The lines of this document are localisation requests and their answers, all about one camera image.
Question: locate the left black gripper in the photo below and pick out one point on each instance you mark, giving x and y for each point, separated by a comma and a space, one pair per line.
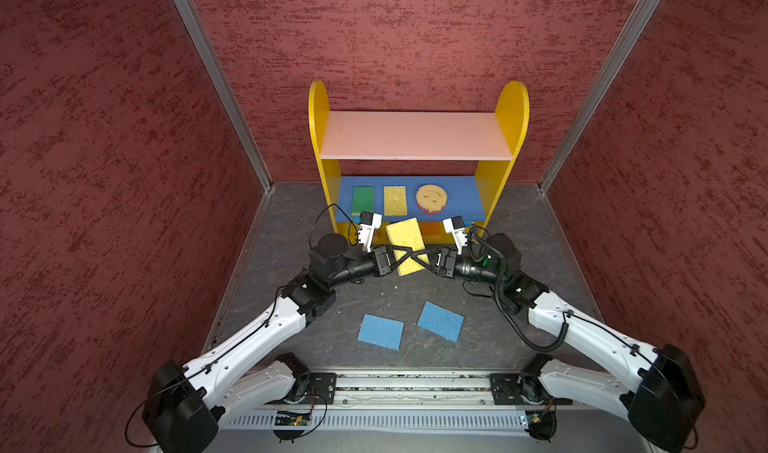
407, 252

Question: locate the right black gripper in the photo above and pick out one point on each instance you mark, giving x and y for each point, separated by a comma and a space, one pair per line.
429, 251

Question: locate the yellow sponge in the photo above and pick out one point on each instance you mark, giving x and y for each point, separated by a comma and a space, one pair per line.
395, 200
406, 233

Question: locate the light blue sponge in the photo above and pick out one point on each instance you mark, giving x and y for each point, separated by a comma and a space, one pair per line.
441, 322
382, 332

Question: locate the round smiley face sponge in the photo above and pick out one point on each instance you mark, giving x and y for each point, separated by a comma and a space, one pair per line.
431, 198

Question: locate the bright green sponge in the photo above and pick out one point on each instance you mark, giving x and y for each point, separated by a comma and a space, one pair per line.
363, 200

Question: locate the orange sponge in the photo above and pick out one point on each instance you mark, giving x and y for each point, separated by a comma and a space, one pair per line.
432, 232

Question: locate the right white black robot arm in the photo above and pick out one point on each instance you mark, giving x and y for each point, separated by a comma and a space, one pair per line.
579, 358

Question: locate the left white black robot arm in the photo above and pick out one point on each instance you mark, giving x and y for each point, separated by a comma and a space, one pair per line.
187, 404

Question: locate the yellow shelf with coloured boards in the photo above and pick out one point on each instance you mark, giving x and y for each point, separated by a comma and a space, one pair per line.
491, 140

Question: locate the aluminium mounting rail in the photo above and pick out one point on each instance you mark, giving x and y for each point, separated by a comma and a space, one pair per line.
414, 384

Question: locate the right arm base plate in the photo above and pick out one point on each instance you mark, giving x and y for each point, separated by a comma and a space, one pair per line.
508, 390

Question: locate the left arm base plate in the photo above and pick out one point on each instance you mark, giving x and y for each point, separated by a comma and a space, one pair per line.
308, 385

